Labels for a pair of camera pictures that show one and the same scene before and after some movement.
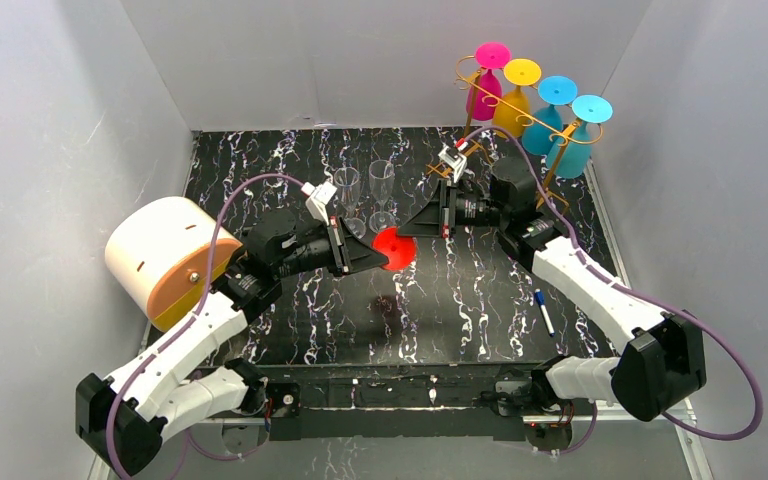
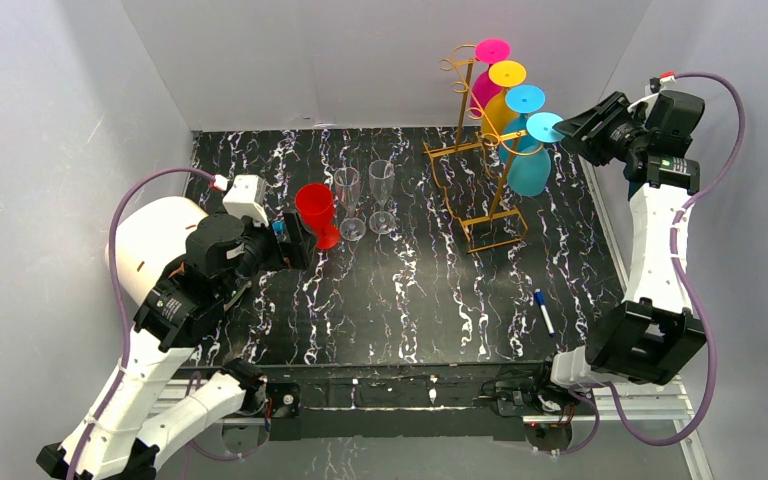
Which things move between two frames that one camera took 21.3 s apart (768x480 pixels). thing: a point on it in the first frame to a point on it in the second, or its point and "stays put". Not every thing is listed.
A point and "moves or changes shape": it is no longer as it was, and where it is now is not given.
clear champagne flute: (347, 181) stays put
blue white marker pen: (539, 296) stays put
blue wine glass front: (576, 161) to (529, 174)
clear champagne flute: (381, 175) stays put
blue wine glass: (553, 91) to (520, 100)
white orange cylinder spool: (159, 254) stays put
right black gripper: (450, 211) to (599, 128)
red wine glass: (400, 250) moves or changes shape
